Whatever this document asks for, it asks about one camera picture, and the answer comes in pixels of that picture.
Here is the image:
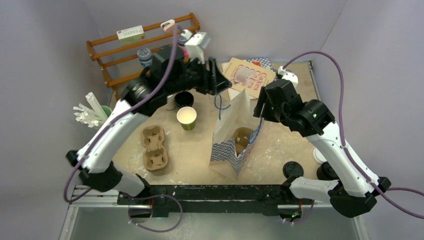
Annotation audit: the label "black lid stack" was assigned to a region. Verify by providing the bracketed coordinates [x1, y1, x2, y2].
[316, 162, 339, 181]

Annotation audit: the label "pink white small tool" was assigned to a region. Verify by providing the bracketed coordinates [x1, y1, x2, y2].
[160, 19, 176, 33]

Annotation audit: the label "blue patterned jar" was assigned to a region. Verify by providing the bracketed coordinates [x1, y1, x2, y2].
[137, 47, 152, 68]
[177, 35, 188, 48]

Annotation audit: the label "white cup lid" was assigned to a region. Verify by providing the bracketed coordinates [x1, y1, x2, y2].
[312, 148, 327, 164]

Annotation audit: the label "blue checkered paper bag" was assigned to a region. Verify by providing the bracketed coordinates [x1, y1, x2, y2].
[209, 90, 264, 182]

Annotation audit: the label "green paper coffee cup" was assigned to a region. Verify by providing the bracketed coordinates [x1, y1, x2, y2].
[176, 106, 197, 131]

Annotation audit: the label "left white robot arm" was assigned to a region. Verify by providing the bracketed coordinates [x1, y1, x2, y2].
[66, 46, 232, 205]

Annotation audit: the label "purple cable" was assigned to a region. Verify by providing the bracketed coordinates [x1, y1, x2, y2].
[281, 50, 424, 226]
[63, 24, 184, 233]

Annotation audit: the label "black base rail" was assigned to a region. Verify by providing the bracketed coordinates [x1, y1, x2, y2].
[117, 184, 312, 218]

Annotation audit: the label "beige cakes paper bag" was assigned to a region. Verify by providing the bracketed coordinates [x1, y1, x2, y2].
[221, 57, 276, 100]

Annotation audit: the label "white green box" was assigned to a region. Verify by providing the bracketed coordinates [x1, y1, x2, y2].
[116, 25, 145, 46]

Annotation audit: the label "white wrapped straws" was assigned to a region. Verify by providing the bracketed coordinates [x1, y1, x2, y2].
[73, 92, 108, 128]

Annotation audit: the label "blue patterned jar left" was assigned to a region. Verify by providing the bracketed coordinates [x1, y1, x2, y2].
[137, 47, 152, 68]

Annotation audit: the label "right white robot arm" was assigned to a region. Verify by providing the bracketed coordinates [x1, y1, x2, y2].
[253, 79, 391, 218]

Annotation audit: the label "brown pulp cup carrier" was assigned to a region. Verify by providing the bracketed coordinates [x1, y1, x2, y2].
[140, 125, 169, 172]

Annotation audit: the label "green straw holder cup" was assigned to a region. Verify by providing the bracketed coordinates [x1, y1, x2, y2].
[101, 105, 112, 118]

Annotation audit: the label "black cup lid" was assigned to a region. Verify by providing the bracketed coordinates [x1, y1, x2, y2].
[282, 161, 304, 179]

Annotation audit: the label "single brown pulp carrier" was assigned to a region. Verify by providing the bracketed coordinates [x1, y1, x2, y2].
[232, 127, 253, 156]

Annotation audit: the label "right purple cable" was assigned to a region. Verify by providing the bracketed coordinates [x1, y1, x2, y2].
[281, 50, 424, 226]

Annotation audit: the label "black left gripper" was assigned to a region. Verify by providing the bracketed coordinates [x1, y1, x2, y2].
[165, 54, 232, 96]

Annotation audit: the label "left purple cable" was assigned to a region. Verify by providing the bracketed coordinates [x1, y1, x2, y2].
[63, 24, 184, 233]

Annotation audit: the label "black paper cup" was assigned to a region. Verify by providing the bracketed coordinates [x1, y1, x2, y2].
[174, 91, 194, 108]

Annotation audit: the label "blue patterned jar right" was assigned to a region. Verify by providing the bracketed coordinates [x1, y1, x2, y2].
[177, 35, 188, 48]

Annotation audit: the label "wooden three-tier shelf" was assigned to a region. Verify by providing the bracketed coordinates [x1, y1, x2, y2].
[86, 12, 209, 111]

